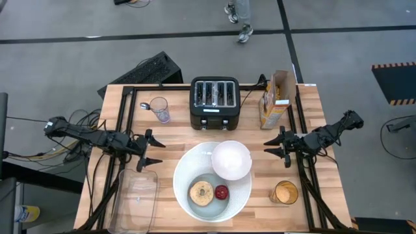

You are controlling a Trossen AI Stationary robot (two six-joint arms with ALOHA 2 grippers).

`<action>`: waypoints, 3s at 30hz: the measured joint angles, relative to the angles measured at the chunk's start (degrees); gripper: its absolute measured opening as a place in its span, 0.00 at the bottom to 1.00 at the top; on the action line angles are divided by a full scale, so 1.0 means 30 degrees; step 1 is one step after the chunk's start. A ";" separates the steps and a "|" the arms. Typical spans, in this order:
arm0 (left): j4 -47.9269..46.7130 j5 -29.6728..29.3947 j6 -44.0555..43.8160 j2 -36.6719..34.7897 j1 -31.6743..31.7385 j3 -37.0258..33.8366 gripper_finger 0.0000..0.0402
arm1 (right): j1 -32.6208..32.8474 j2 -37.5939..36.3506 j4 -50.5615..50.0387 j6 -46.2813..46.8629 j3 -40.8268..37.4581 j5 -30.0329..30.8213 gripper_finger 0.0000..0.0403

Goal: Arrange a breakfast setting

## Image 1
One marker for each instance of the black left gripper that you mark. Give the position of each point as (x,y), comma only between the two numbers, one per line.
(143,146)

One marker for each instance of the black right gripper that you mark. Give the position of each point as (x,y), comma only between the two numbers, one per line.
(294,143)

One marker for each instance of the cardboard cereal box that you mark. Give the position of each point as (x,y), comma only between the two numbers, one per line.
(273,113)

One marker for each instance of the seeded bagel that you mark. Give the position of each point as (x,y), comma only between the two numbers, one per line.
(195,195)

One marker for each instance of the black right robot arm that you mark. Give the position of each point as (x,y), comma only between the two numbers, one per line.
(328,133)

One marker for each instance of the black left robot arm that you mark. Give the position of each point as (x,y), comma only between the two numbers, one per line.
(94,138)

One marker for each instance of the clear drinking glass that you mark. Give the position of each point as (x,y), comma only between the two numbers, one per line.
(161,110)

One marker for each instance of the amber glass of juice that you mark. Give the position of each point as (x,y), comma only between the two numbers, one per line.
(284,193)

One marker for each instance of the metal spoon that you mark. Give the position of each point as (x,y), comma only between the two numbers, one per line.
(144,105)

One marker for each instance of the white bowl with pink rim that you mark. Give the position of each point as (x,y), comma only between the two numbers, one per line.
(231,161)

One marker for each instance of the clear plastic bin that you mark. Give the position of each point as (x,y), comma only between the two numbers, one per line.
(133,201)

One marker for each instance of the black four-slot toaster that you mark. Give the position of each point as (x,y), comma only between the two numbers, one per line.
(214,112)

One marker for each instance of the black computer tower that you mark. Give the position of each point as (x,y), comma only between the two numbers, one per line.
(149,71)

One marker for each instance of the pale blue-grey plate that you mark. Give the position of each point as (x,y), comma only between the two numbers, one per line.
(208,211)

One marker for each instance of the grey stand base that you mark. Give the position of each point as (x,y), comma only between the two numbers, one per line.
(403,124)

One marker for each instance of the black hazard-striped floor mat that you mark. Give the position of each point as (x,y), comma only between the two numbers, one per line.
(396,83)
(380,226)

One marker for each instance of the yellow and white bottle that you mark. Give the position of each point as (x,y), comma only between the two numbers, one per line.
(29,213)

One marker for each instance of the person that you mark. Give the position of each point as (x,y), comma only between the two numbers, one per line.
(243,9)

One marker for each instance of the black power adapter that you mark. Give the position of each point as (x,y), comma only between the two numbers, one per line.
(121,1)

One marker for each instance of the black aluminium table frame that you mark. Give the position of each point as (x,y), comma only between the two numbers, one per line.
(162,88)

